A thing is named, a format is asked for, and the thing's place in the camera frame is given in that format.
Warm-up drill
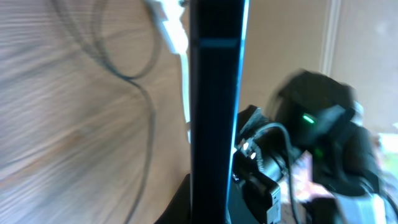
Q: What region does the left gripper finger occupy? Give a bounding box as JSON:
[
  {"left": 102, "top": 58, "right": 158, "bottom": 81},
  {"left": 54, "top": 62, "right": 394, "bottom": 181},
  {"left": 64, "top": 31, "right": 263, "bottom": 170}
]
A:
[{"left": 155, "top": 174, "right": 190, "bottom": 224}]

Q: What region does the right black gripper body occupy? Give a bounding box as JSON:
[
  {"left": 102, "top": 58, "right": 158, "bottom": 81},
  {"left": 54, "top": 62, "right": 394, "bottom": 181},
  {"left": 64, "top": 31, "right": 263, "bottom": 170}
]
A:
[{"left": 228, "top": 105, "right": 294, "bottom": 224}]

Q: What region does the blue Samsung Galaxy smartphone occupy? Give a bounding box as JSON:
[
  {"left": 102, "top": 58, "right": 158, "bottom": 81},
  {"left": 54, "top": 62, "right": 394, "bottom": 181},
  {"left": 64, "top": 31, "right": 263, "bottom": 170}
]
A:
[{"left": 190, "top": 0, "right": 249, "bottom": 223}]

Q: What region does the black USB charging cable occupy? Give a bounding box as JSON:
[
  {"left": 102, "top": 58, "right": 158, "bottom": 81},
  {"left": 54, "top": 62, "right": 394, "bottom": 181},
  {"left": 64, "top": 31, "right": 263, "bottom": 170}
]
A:
[{"left": 51, "top": 0, "right": 162, "bottom": 224}]

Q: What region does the white power strip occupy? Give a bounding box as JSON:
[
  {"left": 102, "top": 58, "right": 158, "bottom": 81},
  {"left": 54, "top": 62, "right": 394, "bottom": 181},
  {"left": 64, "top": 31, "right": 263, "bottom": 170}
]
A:
[{"left": 144, "top": 0, "right": 188, "bottom": 55}]

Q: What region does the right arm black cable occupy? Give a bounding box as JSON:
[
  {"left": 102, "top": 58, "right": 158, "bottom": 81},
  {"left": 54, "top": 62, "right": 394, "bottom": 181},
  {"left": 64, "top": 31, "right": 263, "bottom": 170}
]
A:
[{"left": 251, "top": 121, "right": 304, "bottom": 224}]

